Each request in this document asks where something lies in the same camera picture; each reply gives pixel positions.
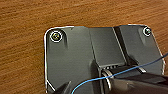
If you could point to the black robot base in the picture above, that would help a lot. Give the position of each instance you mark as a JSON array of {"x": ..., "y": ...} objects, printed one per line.
[{"x": 76, "y": 53}]

